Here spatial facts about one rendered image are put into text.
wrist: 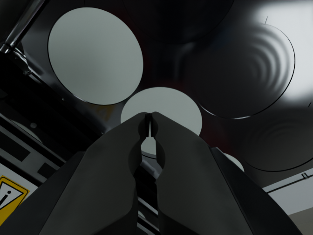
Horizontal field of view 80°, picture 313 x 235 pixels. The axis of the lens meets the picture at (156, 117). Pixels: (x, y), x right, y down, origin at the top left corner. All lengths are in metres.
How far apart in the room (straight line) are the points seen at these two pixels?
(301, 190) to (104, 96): 0.43
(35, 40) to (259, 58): 0.23
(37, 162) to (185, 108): 0.17
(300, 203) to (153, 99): 0.42
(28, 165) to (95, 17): 0.16
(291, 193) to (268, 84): 0.32
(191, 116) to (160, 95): 0.05
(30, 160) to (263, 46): 0.26
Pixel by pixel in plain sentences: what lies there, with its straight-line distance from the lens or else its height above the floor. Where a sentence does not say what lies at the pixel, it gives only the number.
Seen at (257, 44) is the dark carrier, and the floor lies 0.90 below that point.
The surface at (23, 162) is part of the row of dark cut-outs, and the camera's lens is 0.24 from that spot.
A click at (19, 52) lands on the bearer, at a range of 0.27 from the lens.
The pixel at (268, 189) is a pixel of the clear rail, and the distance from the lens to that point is 0.34.
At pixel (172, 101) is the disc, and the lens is 0.22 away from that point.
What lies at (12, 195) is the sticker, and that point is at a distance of 0.22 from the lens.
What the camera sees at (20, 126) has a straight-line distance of 0.24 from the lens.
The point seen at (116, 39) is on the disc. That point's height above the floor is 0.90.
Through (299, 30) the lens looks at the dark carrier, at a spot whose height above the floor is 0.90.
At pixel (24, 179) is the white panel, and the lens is 0.23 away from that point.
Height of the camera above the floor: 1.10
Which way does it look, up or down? 59 degrees down
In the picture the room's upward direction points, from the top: 172 degrees counter-clockwise
